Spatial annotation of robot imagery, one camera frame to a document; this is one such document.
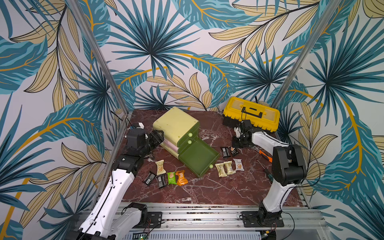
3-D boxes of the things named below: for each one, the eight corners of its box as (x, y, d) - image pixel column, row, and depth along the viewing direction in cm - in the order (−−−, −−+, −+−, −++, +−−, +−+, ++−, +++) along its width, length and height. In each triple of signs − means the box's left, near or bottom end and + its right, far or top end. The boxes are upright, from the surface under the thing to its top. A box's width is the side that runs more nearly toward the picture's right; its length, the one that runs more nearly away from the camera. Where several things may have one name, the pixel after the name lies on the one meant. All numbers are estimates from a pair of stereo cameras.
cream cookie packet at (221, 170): (218, 177, 89) (219, 176, 87) (215, 165, 94) (215, 163, 92) (226, 176, 90) (227, 174, 88) (222, 164, 95) (223, 162, 93)
